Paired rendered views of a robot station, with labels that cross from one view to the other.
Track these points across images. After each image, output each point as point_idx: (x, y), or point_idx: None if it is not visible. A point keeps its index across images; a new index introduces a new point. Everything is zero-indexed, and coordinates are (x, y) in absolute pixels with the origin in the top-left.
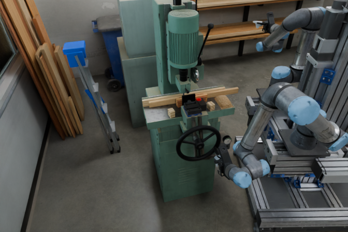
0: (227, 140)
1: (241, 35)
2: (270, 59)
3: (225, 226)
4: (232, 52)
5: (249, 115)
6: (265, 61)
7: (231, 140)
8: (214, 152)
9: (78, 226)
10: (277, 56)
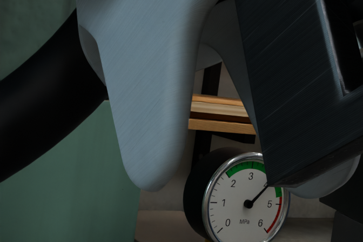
0: (240, 186)
1: (200, 119)
2: (296, 237)
3: None
4: (165, 204)
5: (341, 191)
6: (282, 239)
7: (288, 199)
8: (81, 105)
9: None
10: (318, 232)
